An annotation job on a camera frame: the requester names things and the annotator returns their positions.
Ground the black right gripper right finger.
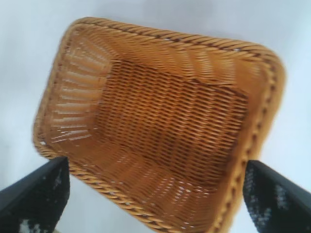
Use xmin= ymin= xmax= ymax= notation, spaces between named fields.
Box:
xmin=242 ymin=160 xmax=311 ymax=233

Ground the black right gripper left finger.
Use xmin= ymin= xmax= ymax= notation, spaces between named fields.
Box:
xmin=0 ymin=156 xmax=71 ymax=233

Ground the tan woven wicker basket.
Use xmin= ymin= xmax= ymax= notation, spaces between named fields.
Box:
xmin=33 ymin=16 xmax=287 ymax=233

